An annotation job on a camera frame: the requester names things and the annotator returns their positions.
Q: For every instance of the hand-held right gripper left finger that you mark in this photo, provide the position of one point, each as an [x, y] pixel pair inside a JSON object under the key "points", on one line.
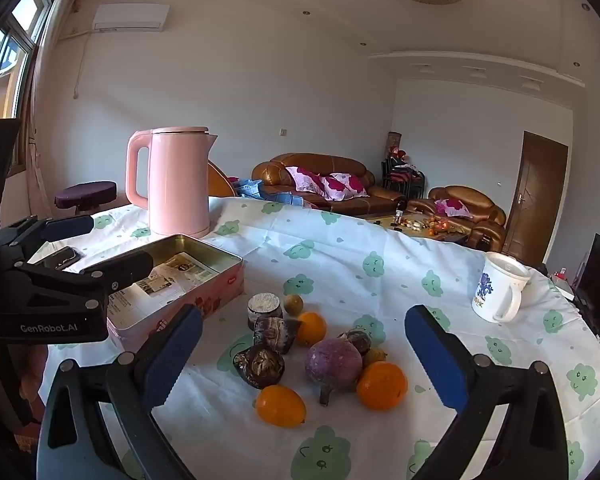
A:
{"points": [[172, 360]]}

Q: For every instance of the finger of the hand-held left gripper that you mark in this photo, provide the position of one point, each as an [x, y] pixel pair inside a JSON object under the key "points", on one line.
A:
{"points": [[125, 269], [70, 227]]}

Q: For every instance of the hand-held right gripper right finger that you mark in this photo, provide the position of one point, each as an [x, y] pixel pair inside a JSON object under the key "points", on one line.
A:
{"points": [[435, 360]]}

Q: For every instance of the large round orange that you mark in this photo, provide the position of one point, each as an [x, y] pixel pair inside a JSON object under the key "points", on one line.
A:
{"points": [[382, 385]]}

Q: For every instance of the pink metal tin box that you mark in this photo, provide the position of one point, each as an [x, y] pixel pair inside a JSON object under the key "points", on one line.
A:
{"points": [[220, 285]]}

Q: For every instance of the purple beetroot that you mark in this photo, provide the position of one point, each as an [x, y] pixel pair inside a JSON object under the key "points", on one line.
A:
{"points": [[332, 365]]}

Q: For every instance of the small round orange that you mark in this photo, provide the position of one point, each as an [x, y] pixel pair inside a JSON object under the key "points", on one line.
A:
{"points": [[311, 329]]}

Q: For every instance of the small olive-brown fruit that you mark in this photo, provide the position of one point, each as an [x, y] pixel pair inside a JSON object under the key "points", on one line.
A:
{"points": [[293, 305]]}

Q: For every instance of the black flat device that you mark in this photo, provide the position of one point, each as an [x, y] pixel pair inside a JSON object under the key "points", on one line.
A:
{"points": [[62, 258]]}

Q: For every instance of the stool with purple cushion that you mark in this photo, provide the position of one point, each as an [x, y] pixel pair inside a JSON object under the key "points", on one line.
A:
{"points": [[85, 192]]}

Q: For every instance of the printed paper leaflet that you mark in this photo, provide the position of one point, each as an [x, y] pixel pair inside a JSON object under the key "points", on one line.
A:
{"points": [[175, 275]]}

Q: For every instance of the small yellow fruit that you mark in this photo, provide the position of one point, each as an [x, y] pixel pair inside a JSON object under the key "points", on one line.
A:
{"points": [[375, 356]]}

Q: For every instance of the dark water chestnut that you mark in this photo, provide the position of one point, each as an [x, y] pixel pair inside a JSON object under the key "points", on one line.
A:
{"points": [[260, 366], [360, 340]]}

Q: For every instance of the white printed mug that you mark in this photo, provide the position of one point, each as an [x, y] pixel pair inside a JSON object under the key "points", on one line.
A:
{"points": [[495, 285]]}

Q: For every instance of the pink electric kettle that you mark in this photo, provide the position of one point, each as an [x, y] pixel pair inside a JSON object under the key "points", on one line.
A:
{"points": [[177, 185]]}

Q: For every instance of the dark chestnut with white top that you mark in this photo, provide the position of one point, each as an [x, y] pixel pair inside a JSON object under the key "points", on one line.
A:
{"points": [[265, 305]]}

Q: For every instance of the oval orange citrus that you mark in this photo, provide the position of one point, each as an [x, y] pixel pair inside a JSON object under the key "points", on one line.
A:
{"points": [[280, 405]]}

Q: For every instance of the brown leather chair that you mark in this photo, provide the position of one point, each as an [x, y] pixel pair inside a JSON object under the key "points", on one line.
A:
{"points": [[220, 182]]}

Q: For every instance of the low coffee table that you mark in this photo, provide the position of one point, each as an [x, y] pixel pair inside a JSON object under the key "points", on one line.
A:
{"points": [[410, 232]]}

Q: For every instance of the white tablecloth with green print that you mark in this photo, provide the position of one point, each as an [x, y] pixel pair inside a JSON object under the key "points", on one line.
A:
{"points": [[340, 260]]}

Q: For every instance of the pink floral pillow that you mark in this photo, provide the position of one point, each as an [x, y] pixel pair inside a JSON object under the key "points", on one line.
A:
{"points": [[305, 180], [452, 207], [345, 186]]}

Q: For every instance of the blue checked cloth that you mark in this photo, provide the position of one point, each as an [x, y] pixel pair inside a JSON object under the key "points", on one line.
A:
{"points": [[275, 195]]}

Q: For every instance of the brown leather armchair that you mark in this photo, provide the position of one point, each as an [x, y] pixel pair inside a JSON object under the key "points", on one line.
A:
{"points": [[460, 192]]}

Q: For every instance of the stack of dark chairs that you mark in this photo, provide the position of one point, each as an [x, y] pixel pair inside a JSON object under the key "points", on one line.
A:
{"points": [[402, 175]]}

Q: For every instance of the brown wooden door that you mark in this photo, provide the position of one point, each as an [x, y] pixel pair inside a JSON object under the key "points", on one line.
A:
{"points": [[535, 200]]}

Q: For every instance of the pale curtain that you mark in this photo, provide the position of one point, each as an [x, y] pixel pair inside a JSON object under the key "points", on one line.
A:
{"points": [[50, 20]]}

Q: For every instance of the brown leather sofa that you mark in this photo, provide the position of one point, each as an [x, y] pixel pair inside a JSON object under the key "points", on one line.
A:
{"points": [[305, 162]]}

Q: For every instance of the red plush toy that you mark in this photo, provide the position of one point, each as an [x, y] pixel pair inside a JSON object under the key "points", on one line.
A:
{"points": [[400, 152]]}

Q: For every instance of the white air conditioner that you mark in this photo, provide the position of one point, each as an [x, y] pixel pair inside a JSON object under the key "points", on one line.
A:
{"points": [[130, 16]]}

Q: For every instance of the window with white frame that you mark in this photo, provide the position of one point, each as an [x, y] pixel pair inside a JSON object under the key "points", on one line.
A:
{"points": [[25, 25]]}

